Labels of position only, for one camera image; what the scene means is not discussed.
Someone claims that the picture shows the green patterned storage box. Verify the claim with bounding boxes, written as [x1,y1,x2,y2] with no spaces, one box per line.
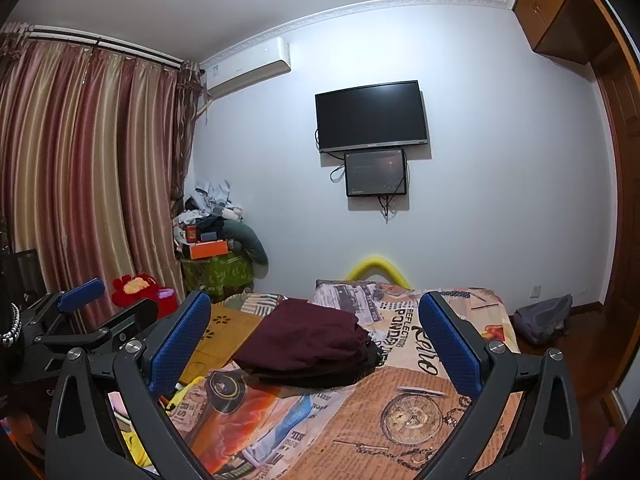
[180,252,253,303]

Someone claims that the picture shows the grey-green pillow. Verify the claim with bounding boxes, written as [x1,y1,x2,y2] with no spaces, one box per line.
[220,220,270,267]

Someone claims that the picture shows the curtain rod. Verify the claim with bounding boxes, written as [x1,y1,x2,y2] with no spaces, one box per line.
[25,27,184,67]

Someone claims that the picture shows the brown paw print cloth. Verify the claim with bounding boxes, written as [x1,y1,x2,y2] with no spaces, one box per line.
[177,300,273,386]

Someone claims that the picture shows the printed blanket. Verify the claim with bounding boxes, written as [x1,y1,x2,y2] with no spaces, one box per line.
[107,277,531,480]

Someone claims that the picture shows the orange box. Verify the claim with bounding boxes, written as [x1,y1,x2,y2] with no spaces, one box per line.
[189,241,231,260]

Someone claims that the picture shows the brown wooden door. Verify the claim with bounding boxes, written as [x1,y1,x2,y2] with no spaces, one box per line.
[582,0,640,411]

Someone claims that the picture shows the thin black cables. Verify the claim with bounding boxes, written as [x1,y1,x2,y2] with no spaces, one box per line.
[377,192,402,224]

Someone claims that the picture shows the small black wall monitor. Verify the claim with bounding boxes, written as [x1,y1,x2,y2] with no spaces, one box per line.
[344,148,407,198]

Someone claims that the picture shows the wooden overhead cabinet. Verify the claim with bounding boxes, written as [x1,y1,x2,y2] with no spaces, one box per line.
[511,0,608,66]

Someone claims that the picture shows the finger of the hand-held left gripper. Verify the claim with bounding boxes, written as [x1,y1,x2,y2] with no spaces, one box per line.
[35,297,160,357]
[32,279,107,342]

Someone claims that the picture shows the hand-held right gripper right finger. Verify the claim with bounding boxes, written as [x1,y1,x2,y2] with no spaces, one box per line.
[417,290,586,480]

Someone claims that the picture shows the wall-mounted black television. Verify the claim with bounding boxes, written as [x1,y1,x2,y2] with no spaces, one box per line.
[314,80,431,155]

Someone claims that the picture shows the black jacket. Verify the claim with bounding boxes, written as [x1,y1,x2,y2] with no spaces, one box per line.
[245,330,386,389]

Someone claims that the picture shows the pile of clothes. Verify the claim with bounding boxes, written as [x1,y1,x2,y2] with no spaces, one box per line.
[172,178,246,246]

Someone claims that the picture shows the black chair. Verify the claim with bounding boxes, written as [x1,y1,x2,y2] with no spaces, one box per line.
[0,247,47,311]

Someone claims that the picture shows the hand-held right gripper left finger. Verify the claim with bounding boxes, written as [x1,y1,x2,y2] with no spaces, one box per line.
[45,289,213,480]

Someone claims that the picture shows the striped red gold curtain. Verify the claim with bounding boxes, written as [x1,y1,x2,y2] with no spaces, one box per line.
[0,22,208,331]

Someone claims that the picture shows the maroon button-up shirt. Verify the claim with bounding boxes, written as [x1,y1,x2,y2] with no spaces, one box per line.
[232,298,373,376]

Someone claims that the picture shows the red plush toy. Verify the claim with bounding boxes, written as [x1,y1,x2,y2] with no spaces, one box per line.
[111,272,182,321]

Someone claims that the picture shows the white wall air conditioner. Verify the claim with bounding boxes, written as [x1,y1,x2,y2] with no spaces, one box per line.
[200,36,292,101]

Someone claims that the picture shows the grey backpack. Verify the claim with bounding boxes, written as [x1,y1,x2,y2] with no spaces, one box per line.
[512,294,574,346]

